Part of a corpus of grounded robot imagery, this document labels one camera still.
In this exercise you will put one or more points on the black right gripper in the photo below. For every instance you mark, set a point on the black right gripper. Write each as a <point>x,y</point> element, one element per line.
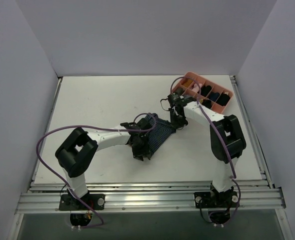
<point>178,120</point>

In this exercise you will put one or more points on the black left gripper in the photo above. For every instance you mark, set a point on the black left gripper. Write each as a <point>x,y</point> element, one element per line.
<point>141,150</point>

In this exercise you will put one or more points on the navy white striped underwear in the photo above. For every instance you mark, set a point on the navy white striped underwear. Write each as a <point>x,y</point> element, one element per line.
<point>162,131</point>

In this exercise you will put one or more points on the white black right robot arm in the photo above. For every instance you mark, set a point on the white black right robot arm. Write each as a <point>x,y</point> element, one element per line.
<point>227,141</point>

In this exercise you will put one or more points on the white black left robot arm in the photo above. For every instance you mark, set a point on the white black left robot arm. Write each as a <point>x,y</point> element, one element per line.
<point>77,151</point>

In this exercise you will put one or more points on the dark grey rolled garment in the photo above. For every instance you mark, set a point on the dark grey rolled garment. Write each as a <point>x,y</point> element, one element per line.
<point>179,91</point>

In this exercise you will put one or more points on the black rolled garment front row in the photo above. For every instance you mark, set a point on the black rolled garment front row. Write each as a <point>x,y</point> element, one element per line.
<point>207,103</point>

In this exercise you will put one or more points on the pink white rolled garment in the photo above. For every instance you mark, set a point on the pink white rolled garment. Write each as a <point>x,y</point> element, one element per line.
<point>196,87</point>

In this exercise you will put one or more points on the mustard yellow rolled garment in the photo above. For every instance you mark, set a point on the mustard yellow rolled garment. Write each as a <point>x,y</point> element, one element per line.
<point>187,82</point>

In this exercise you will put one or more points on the pink divided organizer tray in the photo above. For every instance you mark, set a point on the pink divided organizer tray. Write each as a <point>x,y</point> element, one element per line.
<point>200,79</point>

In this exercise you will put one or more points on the dark blue rolled garment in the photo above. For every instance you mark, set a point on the dark blue rolled garment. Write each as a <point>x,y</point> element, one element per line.
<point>213,96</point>

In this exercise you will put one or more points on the black rolled garment with tag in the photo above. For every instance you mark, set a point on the black rolled garment with tag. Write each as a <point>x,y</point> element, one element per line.
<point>223,99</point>

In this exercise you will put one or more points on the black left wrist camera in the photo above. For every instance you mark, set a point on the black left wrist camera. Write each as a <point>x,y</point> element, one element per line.
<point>130,126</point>

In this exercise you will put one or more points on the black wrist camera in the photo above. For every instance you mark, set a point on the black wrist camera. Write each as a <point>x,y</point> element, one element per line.
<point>130,126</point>
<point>174,99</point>

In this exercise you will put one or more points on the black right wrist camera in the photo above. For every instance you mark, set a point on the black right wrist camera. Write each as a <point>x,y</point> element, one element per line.
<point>174,99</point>

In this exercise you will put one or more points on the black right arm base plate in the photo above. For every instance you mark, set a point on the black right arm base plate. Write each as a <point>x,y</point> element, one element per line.
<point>215,200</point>

